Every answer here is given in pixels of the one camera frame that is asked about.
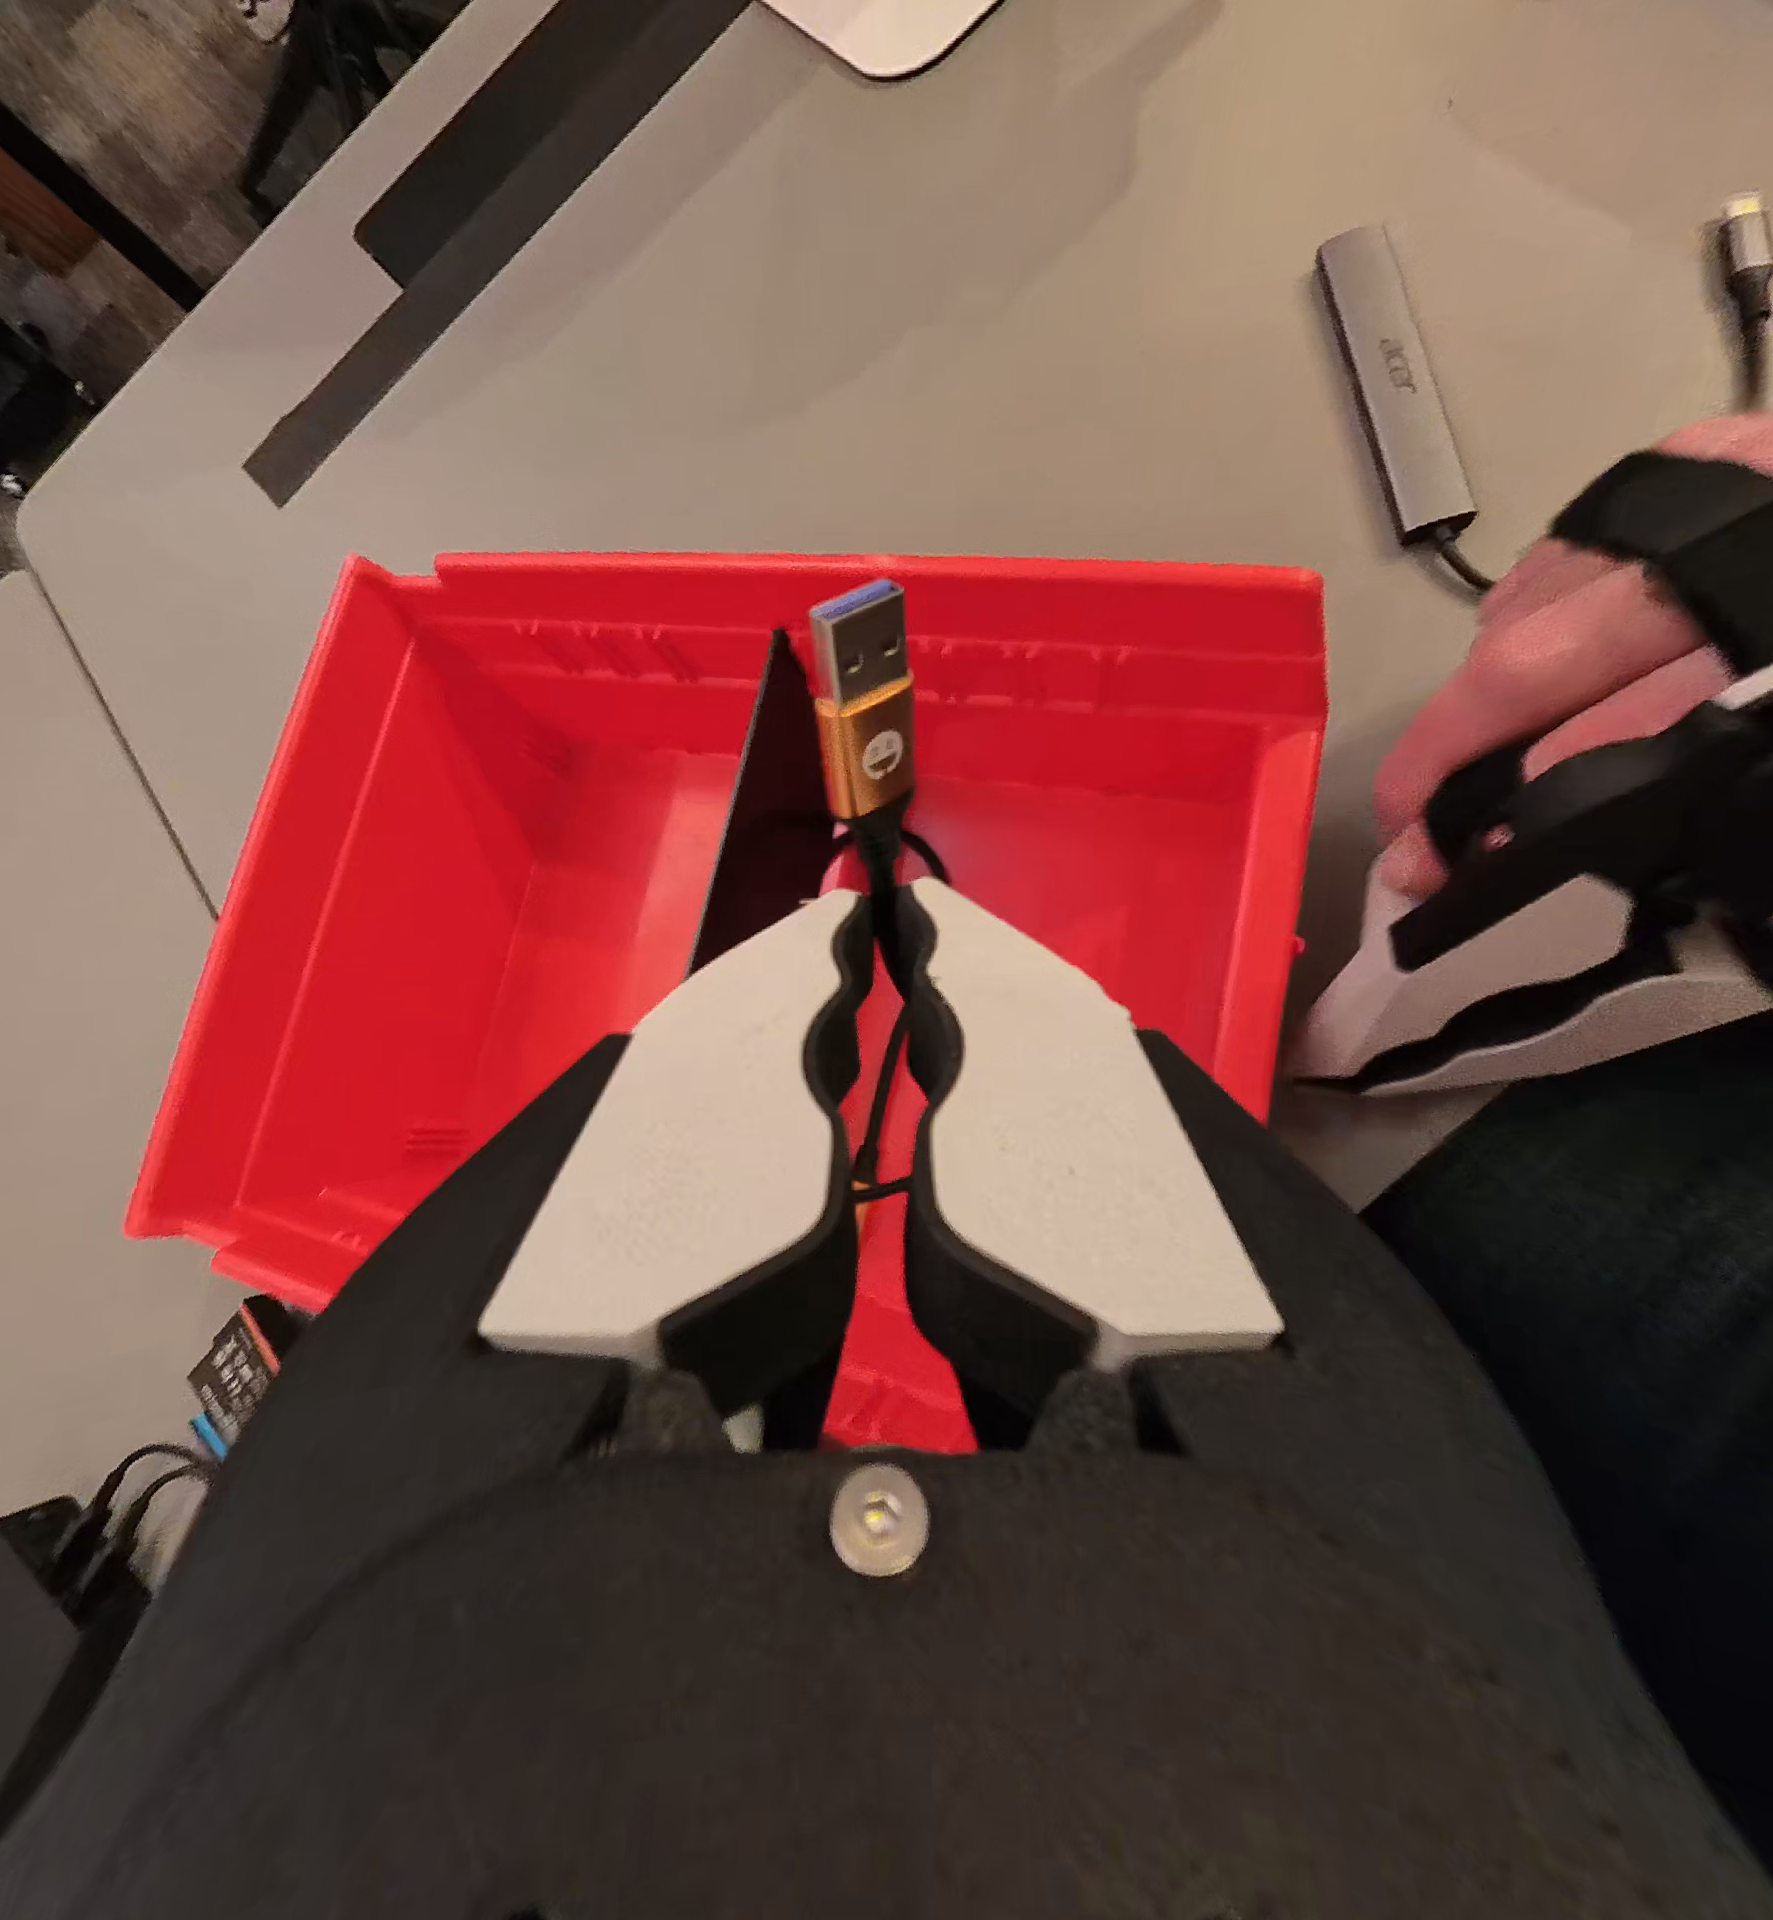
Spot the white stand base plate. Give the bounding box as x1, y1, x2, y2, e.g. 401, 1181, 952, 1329
757, 0, 1008, 80

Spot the black battery orange edge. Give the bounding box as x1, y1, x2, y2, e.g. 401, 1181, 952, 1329
188, 1297, 301, 1429

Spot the person's right hand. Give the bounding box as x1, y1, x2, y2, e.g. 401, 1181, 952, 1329
1371, 409, 1773, 903

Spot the red plastic bin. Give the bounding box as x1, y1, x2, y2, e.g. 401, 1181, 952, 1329
125, 551, 1329, 1454

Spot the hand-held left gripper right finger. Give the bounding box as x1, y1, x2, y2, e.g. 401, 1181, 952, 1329
899, 880, 1290, 1445

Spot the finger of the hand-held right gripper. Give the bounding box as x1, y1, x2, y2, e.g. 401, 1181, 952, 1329
1295, 874, 1641, 1082
1359, 933, 1773, 1105

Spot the black battery charger case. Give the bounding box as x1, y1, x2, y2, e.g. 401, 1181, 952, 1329
0, 1491, 160, 1869

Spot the braided cable copper plug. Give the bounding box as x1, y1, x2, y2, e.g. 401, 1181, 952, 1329
802, 576, 966, 1209

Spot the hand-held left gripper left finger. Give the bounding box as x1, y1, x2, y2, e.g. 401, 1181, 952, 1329
476, 888, 865, 1429

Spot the black charger cable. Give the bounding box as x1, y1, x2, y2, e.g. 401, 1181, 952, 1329
54, 1463, 213, 1608
68, 1440, 221, 1592

